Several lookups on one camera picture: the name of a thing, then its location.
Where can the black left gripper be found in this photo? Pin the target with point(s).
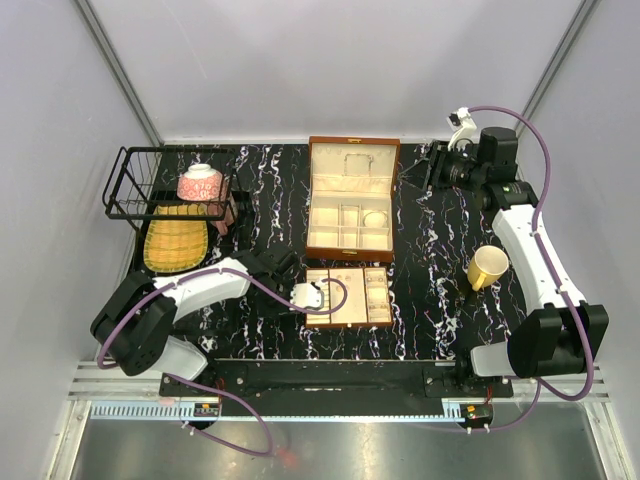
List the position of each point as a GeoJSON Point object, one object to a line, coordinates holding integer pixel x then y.
{"type": "Point", "coordinates": [287, 306]}

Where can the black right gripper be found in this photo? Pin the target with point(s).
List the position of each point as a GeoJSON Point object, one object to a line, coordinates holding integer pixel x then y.
{"type": "Point", "coordinates": [428, 171]}

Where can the brown jewelry tray insert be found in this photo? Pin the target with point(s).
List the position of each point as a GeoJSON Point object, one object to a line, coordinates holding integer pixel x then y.
{"type": "Point", "coordinates": [368, 299]}

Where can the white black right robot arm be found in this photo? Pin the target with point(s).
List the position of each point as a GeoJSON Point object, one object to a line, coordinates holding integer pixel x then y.
{"type": "Point", "coordinates": [562, 332]}

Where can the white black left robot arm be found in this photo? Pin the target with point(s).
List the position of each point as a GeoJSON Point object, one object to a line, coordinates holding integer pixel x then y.
{"type": "Point", "coordinates": [135, 326]}

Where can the brown leather jewelry box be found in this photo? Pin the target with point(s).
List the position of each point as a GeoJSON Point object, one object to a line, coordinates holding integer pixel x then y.
{"type": "Point", "coordinates": [352, 185]}

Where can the pink patterned ceramic bowl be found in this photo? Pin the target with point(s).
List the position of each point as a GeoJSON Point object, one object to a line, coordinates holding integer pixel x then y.
{"type": "Point", "coordinates": [200, 182]}

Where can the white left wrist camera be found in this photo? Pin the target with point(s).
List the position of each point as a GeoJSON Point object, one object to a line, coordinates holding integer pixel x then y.
{"type": "Point", "coordinates": [308, 297]}

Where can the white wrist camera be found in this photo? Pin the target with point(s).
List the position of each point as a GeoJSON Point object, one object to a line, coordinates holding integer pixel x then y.
{"type": "Point", "coordinates": [463, 126]}
{"type": "Point", "coordinates": [308, 297]}

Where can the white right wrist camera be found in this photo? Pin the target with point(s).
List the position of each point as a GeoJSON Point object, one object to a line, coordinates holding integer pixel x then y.
{"type": "Point", "coordinates": [463, 126]}

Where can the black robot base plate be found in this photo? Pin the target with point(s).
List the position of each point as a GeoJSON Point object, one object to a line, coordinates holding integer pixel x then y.
{"type": "Point", "coordinates": [349, 388]}

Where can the black wire dish rack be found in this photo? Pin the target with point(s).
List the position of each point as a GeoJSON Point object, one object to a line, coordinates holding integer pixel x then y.
{"type": "Point", "coordinates": [143, 186]}

